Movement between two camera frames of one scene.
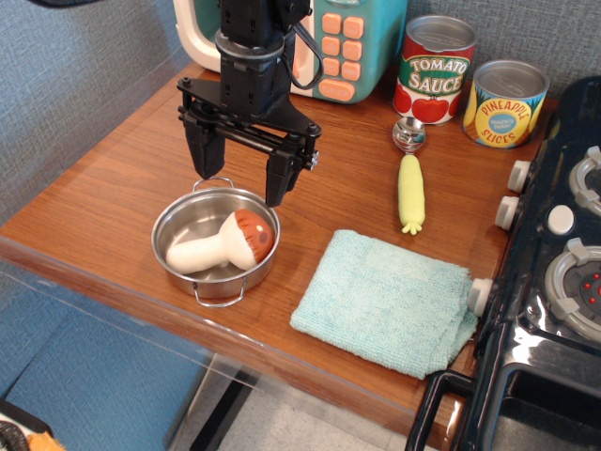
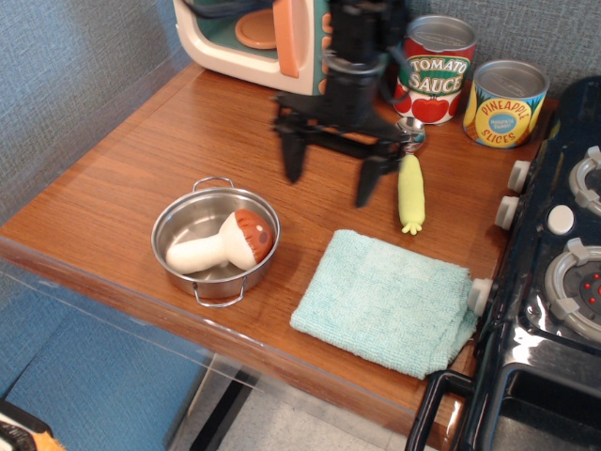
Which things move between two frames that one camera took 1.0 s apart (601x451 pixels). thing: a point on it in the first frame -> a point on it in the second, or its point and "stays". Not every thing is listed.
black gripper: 253,96 -> 343,118
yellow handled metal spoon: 408,135 stays
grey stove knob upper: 518,175 stays
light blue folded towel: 387,304 stays
